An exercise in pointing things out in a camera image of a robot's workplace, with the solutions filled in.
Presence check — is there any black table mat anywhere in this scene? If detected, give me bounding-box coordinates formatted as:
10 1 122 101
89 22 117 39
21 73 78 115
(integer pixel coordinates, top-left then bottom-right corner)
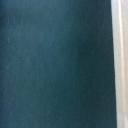
0 0 117 128

